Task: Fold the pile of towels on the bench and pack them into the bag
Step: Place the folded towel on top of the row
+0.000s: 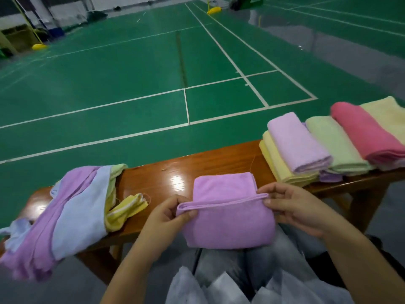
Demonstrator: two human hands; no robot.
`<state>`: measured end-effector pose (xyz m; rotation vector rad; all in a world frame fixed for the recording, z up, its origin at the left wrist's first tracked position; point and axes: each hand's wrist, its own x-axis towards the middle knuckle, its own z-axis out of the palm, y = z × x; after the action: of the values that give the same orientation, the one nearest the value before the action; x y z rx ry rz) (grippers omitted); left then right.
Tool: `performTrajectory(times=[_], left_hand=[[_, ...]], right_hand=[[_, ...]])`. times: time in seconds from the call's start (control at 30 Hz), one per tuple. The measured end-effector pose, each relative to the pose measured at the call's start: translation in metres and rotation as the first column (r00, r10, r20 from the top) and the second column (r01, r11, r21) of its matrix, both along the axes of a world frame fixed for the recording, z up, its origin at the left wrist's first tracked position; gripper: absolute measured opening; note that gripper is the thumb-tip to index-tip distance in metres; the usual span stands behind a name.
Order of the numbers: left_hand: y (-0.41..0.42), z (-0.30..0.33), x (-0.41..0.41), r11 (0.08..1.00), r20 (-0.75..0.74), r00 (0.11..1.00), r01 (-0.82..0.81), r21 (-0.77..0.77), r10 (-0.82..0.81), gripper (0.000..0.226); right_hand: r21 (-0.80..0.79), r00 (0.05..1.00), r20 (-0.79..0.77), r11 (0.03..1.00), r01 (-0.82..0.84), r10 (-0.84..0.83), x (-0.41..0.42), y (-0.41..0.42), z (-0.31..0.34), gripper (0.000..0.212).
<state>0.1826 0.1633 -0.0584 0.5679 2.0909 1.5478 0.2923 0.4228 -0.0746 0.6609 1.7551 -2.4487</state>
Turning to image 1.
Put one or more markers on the person's grey trousers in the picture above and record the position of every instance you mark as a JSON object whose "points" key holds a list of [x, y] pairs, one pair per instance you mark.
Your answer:
{"points": [[253, 262]]}

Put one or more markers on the pale yellow towel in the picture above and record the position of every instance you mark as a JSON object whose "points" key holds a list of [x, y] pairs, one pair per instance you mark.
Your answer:
{"points": [[285, 171], [269, 164], [387, 114]]}

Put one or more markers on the light green striped towel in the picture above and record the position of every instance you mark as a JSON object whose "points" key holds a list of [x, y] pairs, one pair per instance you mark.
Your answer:
{"points": [[338, 145]]}

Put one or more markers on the yellow green towel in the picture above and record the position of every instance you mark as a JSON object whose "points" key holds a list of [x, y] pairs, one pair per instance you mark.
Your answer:
{"points": [[114, 183]]}

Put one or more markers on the yellow white striped cloth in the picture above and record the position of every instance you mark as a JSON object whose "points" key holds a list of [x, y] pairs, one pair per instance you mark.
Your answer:
{"points": [[125, 212]]}

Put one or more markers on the hot pink towel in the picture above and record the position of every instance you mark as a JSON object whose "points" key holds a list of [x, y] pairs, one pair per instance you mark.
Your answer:
{"points": [[367, 133]]}

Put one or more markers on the person's right forearm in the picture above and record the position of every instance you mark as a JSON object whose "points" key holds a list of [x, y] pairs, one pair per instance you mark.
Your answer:
{"points": [[367, 266]]}

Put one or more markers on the brown wooden bench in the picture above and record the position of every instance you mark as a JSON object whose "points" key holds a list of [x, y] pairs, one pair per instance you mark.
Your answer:
{"points": [[164, 177]]}

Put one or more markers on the purple towel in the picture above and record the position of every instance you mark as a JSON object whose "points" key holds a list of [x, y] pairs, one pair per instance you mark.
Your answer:
{"points": [[329, 177], [228, 215], [44, 237]]}

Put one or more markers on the person's right hand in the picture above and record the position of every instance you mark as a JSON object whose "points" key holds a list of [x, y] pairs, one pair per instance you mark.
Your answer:
{"points": [[297, 209]]}

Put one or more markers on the white blue towel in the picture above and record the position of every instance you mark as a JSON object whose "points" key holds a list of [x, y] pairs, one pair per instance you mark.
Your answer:
{"points": [[82, 218]]}

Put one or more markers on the light pink towel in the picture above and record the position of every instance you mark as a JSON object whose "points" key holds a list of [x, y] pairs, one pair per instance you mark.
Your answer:
{"points": [[297, 142]]}

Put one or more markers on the black sports bag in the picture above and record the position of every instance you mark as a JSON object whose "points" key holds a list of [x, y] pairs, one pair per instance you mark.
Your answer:
{"points": [[245, 1]]}

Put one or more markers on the person's left hand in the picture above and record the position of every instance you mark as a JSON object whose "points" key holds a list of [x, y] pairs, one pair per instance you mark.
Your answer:
{"points": [[164, 224]]}

